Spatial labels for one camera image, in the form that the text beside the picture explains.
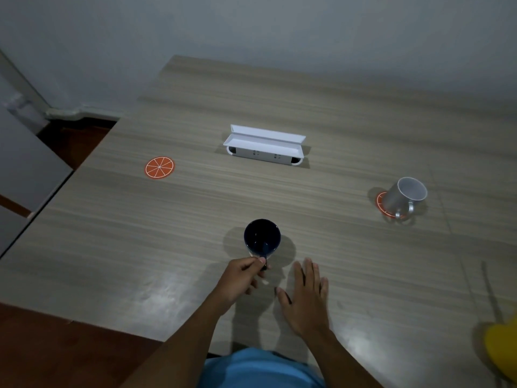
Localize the person's right hand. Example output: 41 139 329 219
275 258 331 339

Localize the person's left hand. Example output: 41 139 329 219
213 256 267 313

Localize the dark blue mug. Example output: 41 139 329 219
243 219 282 271

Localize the person's right forearm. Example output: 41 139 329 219
301 328 384 388

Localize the person's left forearm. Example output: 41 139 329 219
120 293 227 388

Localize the person's blue shirt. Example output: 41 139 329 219
198 347 326 388

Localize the orange slice coaster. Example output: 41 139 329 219
376 192 408 220
145 157 175 180

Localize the white socket box with lid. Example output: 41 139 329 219
223 124 306 167

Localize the white mug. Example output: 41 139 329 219
382 177 428 220

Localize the yellow object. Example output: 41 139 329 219
484 315 517 384

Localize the grey cabinet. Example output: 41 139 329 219
0 50 74 257

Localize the white wall cable duct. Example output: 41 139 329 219
45 106 122 122

